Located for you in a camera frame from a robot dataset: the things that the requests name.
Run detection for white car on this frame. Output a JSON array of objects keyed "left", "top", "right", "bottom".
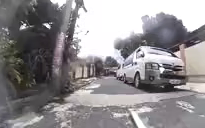
[{"left": 115, "top": 63, "right": 126, "bottom": 82}]

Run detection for grey asphalt road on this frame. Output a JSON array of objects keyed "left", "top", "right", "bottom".
[{"left": 3, "top": 75, "right": 205, "bottom": 128}]

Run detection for tree trunk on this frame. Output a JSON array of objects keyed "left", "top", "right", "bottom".
[{"left": 49, "top": 0, "right": 88, "bottom": 94}]

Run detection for white van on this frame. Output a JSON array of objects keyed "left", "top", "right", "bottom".
[{"left": 122, "top": 45, "right": 188, "bottom": 90}]

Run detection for dark leafy trees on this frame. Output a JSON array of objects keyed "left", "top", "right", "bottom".
[{"left": 113, "top": 12, "right": 191, "bottom": 60}]

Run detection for robot's own part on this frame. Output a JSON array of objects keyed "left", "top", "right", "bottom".
[{"left": 129, "top": 110, "right": 147, "bottom": 128}]

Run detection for green bushes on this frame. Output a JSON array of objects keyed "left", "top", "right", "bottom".
[{"left": 0, "top": 28, "right": 36, "bottom": 101}]

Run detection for concrete sidewalk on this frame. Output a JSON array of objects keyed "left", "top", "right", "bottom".
[{"left": 175, "top": 81, "right": 205, "bottom": 96}]

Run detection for low wall with gates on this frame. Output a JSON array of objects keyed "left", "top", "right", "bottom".
[{"left": 69, "top": 56, "right": 104, "bottom": 80}]

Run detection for pale boundary wall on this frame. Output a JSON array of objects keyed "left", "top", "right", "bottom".
[{"left": 169, "top": 19, "right": 205, "bottom": 84}]

